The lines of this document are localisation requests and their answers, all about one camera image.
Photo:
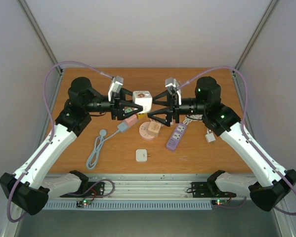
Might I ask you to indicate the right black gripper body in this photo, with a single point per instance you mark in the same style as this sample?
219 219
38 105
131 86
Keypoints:
173 107

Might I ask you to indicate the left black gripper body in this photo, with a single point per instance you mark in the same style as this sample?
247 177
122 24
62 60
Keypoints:
114 106

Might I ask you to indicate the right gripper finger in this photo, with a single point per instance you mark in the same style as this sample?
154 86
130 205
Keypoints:
163 116
164 98

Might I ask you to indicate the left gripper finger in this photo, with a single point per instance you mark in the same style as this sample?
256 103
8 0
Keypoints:
126 95
136 109

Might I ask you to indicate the pink cube socket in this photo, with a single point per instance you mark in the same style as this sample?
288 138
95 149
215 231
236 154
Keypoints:
131 121

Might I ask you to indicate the beige cube socket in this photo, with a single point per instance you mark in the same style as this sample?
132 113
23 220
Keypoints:
154 129

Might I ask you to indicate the white cube socket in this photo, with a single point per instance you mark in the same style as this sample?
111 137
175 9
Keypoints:
143 98

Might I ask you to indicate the yellow cube socket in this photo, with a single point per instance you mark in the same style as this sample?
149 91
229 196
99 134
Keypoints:
141 116

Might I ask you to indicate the small white charger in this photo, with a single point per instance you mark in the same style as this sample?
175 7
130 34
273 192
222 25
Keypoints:
210 138

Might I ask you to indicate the green charger plug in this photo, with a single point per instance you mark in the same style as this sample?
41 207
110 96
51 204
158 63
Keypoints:
128 110

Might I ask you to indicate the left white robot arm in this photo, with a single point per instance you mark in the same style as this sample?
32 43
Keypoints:
25 187

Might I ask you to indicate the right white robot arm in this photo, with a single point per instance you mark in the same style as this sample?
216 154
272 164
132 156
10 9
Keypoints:
271 181

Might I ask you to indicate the purple power strip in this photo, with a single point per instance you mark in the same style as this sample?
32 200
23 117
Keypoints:
176 137

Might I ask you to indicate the pink round socket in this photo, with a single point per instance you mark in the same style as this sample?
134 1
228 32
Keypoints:
143 131

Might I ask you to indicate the white flat charger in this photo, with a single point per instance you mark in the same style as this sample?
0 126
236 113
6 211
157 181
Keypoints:
141 155

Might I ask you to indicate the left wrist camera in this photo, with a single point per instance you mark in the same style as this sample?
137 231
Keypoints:
115 86

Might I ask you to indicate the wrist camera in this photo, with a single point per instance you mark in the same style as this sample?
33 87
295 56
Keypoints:
115 86
172 86

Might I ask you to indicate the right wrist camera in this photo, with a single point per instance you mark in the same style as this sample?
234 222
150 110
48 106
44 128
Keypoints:
172 86

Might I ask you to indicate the aluminium rail frame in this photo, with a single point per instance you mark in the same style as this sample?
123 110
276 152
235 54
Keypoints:
167 186

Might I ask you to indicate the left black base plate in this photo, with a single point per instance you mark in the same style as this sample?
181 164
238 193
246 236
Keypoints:
96 188

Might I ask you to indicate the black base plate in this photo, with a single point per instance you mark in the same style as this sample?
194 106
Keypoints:
208 190
96 188

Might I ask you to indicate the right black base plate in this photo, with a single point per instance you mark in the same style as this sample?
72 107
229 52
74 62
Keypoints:
208 190

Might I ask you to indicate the grey slotted cable duct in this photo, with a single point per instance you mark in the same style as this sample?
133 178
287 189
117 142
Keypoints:
124 205

